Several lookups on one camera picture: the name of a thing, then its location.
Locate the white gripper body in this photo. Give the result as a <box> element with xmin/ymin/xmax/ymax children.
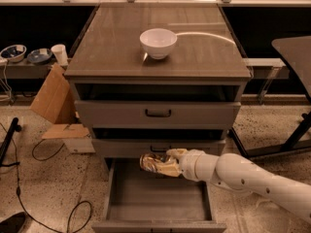
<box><xmin>179</xmin><ymin>150</ymin><xmax>219</xmax><ymax>183</ymax></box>

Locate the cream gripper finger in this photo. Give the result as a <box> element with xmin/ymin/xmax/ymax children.
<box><xmin>166</xmin><ymin>149</ymin><xmax>188</xmax><ymax>158</ymax></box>
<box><xmin>155</xmin><ymin>162</ymin><xmax>182</xmax><ymax>177</ymax></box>

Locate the orange can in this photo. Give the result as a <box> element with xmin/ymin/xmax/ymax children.
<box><xmin>140</xmin><ymin>153</ymin><xmax>169</xmax><ymax>174</ymax></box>

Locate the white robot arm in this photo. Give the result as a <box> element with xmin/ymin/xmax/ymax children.
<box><xmin>155</xmin><ymin>149</ymin><xmax>311</xmax><ymax>223</ymax></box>

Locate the bottom grey drawer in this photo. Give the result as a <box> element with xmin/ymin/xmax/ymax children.
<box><xmin>92</xmin><ymin>158</ymin><xmax>226</xmax><ymax>233</ymax></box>

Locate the grey drawer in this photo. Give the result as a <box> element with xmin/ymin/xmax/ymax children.
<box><xmin>92</xmin><ymin>128</ymin><xmax>225</xmax><ymax>158</ymax></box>
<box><xmin>75</xmin><ymin>83</ymin><xmax>240</xmax><ymax>129</ymax></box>
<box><xmin>92</xmin><ymin>158</ymin><xmax>226</xmax><ymax>233</ymax></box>

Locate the middle grey drawer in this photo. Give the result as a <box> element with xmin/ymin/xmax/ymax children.
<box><xmin>92</xmin><ymin>128</ymin><xmax>225</xmax><ymax>158</ymax></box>

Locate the grey drawer cabinet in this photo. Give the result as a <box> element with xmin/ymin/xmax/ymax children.
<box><xmin>63</xmin><ymin>2</ymin><xmax>253</xmax><ymax>177</ymax></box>

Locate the top grey drawer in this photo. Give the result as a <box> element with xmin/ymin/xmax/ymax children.
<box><xmin>75</xmin><ymin>83</ymin><xmax>240</xmax><ymax>129</ymax></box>

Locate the black metal stand right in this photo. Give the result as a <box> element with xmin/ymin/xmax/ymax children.
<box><xmin>228</xmin><ymin>112</ymin><xmax>311</xmax><ymax>159</ymax></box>

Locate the white bowl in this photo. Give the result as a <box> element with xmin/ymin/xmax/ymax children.
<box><xmin>140</xmin><ymin>28</ymin><xmax>178</xmax><ymax>59</ymax></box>

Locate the flat cardboard piece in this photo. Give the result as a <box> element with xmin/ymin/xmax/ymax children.
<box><xmin>42</xmin><ymin>124</ymin><xmax>89</xmax><ymax>139</ymax></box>

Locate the upright cardboard sheet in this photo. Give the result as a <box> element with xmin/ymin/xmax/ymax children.
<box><xmin>30</xmin><ymin>63</ymin><xmax>76</xmax><ymax>124</ymax></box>

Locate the dark round table top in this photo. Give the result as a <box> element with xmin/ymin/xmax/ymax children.
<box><xmin>271</xmin><ymin>36</ymin><xmax>311</xmax><ymax>98</ymax></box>

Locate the white paper cup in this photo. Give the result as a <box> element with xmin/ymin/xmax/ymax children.
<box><xmin>52</xmin><ymin>44</ymin><xmax>68</xmax><ymax>66</ymax></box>

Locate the black stand leg left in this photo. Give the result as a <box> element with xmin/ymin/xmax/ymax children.
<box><xmin>0</xmin><ymin>117</ymin><xmax>21</xmax><ymax>167</ymax></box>

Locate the blue patterned bowl right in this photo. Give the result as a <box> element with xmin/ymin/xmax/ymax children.
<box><xmin>27</xmin><ymin>49</ymin><xmax>52</xmax><ymax>65</ymax></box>

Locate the blue patterned bowl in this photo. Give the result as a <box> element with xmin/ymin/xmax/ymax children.
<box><xmin>0</xmin><ymin>45</ymin><xmax>26</xmax><ymax>63</ymax></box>
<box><xmin>27</xmin><ymin>49</ymin><xmax>52</xmax><ymax>65</ymax></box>

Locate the black object bottom left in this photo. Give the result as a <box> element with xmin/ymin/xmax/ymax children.
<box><xmin>0</xmin><ymin>212</ymin><xmax>26</xmax><ymax>233</ymax></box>

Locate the grey low shelf left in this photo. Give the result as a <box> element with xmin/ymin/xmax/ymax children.
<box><xmin>0</xmin><ymin>58</ymin><xmax>56</xmax><ymax>80</ymax></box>

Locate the blue patterned bowl left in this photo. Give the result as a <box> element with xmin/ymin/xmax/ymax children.
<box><xmin>0</xmin><ymin>45</ymin><xmax>26</xmax><ymax>63</ymax></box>

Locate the black floor cable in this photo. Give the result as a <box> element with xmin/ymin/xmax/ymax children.
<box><xmin>0</xmin><ymin>121</ymin><xmax>93</xmax><ymax>233</ymax></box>

